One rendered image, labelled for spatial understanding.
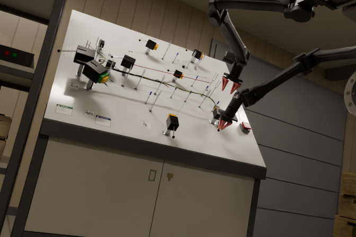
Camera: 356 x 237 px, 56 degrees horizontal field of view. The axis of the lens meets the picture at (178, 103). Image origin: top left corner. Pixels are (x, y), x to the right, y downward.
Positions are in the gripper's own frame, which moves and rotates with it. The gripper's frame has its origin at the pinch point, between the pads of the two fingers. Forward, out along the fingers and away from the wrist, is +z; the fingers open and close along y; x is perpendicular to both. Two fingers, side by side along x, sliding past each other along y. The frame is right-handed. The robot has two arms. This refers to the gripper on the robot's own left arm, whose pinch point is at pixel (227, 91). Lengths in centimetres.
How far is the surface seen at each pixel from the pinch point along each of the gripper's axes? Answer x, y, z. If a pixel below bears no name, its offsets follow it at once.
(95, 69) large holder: 14, 72, 11
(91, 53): 3, 76, 6
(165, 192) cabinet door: 32, 21, 53
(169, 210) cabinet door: 36, 17, 60
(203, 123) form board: 2.8, 5.9, 21.7
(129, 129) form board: 24, 48, 31
